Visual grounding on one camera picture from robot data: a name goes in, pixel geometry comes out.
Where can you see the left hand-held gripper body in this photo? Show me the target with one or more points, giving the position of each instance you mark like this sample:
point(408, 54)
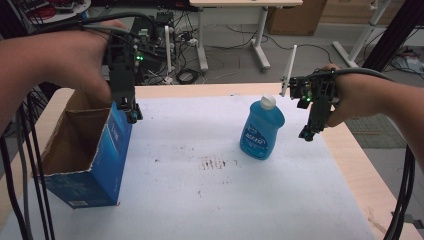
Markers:
point(121, 80)

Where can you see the white desk with metal legs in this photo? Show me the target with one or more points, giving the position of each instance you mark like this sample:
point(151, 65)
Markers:
point(233, 3)

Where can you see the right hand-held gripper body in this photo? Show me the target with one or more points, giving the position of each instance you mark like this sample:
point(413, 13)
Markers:
point(320, 96)

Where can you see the flat brown cardboard box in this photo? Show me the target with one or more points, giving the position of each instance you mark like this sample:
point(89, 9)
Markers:
point(350, 10)

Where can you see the person's left hand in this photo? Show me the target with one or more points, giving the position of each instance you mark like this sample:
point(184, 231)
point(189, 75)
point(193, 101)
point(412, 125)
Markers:
point(80, 56)

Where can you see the blue liquid bottle white cap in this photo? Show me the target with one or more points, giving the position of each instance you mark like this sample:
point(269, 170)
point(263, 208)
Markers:
point(261, 133)

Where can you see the white foam mat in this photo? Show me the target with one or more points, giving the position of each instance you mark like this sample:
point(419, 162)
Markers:
point(200, 200)

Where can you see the grey floor mat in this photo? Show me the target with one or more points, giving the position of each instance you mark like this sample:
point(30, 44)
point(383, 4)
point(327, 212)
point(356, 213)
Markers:
point(376, 131)

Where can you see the white metal stand frame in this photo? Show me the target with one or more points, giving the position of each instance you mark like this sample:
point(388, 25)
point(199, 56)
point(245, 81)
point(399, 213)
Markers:
point(361, 36)

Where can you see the large brown cardboard box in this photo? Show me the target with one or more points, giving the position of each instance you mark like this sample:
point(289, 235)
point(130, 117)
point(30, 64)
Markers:
point(295, 16)

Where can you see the round white table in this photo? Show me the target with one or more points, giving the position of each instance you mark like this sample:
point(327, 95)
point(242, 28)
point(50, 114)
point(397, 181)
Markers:
point(71, 11)

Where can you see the person's right hand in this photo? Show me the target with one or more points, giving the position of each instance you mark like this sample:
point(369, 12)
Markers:
point(353, 96)

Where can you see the black slanted metal post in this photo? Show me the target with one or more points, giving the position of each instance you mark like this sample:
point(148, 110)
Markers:
point(393, 33)

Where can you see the blue cardboard box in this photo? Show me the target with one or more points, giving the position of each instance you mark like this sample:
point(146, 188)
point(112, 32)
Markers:
point(111, 156)

